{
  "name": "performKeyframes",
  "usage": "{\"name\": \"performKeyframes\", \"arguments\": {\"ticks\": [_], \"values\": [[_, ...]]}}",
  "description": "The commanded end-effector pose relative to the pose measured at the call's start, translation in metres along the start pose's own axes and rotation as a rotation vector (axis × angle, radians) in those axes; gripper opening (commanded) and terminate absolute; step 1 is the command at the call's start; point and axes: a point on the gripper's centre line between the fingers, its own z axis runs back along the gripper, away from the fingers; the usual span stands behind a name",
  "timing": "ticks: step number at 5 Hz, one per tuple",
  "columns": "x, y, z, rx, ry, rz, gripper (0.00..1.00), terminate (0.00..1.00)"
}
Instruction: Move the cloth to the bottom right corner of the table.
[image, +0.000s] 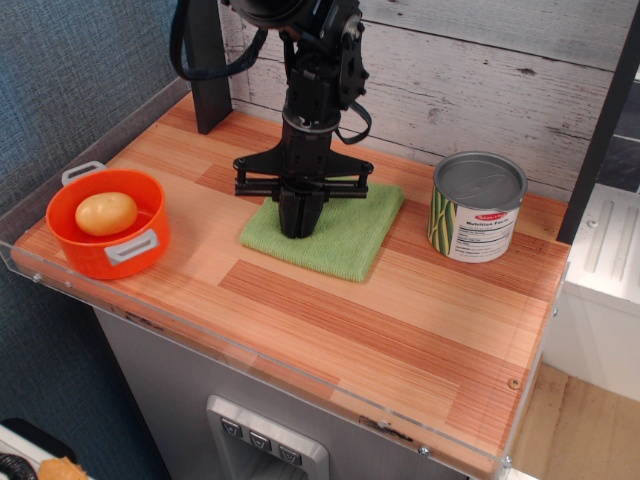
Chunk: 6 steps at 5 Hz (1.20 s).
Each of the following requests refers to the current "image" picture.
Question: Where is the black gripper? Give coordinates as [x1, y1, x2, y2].
[233, 123, 373, 238]

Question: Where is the green cloth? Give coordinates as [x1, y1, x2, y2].
[240, 183, 405, 282]

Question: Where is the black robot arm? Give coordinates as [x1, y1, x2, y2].
[231, 1, 374, 238]

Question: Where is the toy corn can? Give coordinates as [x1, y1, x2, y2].
[427, 151, 528, 264]

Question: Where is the orange toy pot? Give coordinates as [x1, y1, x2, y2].
[46, 161, 171, 280]

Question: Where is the yellow toy potato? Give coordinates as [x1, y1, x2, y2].
[75, 192, 138, 236]

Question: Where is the grey toy fridge cabinet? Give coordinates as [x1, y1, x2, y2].
[96, 311, 463, 479]

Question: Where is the silver dispenser panel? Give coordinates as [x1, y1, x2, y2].
[206, 395, 330, 479]

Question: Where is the clear acrylic table guard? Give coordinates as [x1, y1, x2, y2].
[5, 234, 568, 479]

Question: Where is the white toy sink unit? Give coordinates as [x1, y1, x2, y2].
[542, 185, 639, 401]

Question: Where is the orange object bottom left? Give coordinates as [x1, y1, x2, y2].
[37, 457, 89, 480]

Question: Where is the dark grey vertical post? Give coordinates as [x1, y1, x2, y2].
[184, 0, 232, 135]

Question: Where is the black braided cable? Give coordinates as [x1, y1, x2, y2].
[168, 0, 374, 146]

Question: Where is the dark right vertical post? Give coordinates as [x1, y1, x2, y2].
[556, 5, 639, 245]

